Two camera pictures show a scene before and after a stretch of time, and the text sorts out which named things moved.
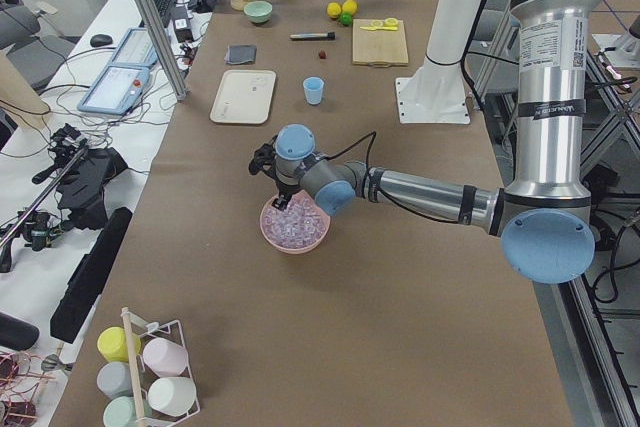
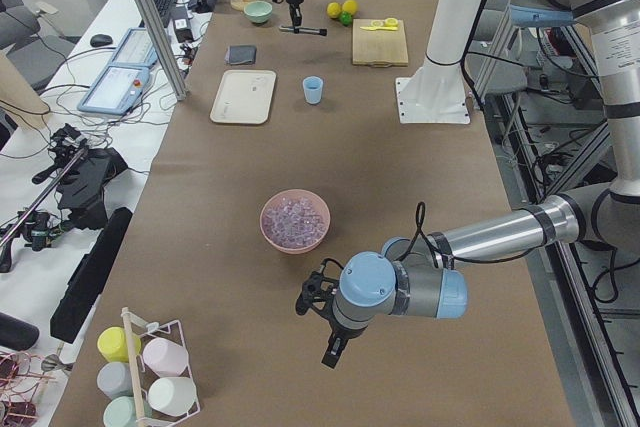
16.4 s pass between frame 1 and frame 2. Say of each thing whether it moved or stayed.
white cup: stayed
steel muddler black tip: moved
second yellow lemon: stayed
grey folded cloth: stayed
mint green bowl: stayed
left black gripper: moved
